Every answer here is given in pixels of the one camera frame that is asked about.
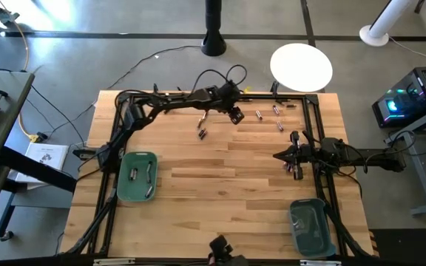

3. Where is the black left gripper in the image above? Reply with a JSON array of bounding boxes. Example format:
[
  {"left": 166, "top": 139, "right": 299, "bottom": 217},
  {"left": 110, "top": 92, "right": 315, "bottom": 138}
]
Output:
[{"left": 212, "top": 83, "right": 246, "bottom": 126}]

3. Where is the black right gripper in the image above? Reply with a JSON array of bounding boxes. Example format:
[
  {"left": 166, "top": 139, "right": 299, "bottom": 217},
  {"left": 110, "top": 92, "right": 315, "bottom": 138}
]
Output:
[{"left": 274, "top": 132, "right": 323, "bottom": 181}]

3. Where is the blue-green plastic bin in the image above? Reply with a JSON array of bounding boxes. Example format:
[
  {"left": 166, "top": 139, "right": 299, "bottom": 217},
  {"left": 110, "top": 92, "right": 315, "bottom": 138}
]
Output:
[{"left": 288, "top": 198, "right": 338, "bottom": 259}]

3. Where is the green plastic bin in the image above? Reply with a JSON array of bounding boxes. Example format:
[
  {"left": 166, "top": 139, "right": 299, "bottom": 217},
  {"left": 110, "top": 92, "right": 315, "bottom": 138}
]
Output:
[{"left": 116, "top": 150, "right": 159, "bottom": 202}]

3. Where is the black pole base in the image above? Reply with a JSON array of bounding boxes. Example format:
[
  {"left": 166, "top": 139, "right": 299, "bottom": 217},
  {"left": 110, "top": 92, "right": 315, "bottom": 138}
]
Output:
[{"left": 200, "top": 0, "right": 228, "bottom": 58}]

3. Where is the white label strip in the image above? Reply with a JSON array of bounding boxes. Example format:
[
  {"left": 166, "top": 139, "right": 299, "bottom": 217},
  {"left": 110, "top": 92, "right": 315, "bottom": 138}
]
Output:
[
  {"left": 300, "top": 259, "right": 342, "bottom": 266},
  {"left": 93, "top": 258, "right": 136, "bottom": 266}
]

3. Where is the black computer with lights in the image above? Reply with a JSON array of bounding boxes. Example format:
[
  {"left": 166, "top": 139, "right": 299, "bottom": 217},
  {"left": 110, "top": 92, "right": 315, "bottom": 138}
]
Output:
[{"left": 371, "top": 65, "right": 426, "bottom": 129}]

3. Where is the black hazard-striped mat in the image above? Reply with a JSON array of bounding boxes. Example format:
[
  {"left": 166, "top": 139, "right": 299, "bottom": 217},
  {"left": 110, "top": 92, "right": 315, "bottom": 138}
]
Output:
[{"left": 368, "top": 228, "right": 426, "bottom": 266}]

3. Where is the white pole with base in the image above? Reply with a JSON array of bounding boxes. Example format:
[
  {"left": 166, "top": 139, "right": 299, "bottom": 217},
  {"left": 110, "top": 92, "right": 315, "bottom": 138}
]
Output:
[{"left": 359, "top": 0, "right": 417, "bottom": 48}]

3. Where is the white paper booklet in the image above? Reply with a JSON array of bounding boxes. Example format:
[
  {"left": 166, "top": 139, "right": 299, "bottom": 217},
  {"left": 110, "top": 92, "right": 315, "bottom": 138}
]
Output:
[{"left": 15, "top": 142, "right": 70, "bottom": 184}]

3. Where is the grey side table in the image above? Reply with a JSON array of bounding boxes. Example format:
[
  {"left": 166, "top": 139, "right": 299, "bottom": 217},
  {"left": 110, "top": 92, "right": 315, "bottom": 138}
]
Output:
[{"left": 0, "top": 69, "right": 78, "bottom": 245}]

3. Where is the black aluminium table frame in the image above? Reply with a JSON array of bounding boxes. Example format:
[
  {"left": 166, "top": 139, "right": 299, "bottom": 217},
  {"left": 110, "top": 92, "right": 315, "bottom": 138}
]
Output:
[{"left": 60, "top": 90, "right": 376, "bottom": 266}]

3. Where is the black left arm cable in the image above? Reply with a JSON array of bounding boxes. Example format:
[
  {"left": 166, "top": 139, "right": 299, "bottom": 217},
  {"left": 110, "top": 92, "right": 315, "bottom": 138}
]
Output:
[{"left": 192, "top": 64, "right": 248, "bottom": 94}]

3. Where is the black floor cable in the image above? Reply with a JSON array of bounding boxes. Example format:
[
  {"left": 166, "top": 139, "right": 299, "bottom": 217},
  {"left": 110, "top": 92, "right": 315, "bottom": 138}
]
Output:
[{"left": 93, "top": 44, "right": 203, "bottom": 108}]

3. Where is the black camera device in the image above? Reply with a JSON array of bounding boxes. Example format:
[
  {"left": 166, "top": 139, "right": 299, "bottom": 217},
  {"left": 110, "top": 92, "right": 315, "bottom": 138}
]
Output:
[{"left": 208, "top": 234, "right": 249, "bottom": 266}]

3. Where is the grey desk frame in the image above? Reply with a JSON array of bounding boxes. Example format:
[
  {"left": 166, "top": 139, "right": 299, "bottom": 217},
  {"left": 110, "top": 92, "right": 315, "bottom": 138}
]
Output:
[{"left": 385, "top": 103, "right": 426, "bottom": 217}]

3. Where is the yellow floor cable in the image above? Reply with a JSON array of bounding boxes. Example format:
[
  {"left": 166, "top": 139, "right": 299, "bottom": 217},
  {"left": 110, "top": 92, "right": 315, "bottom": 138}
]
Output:
[{"left": 0, "top": 0, "right": 40, "bottom": 143}]

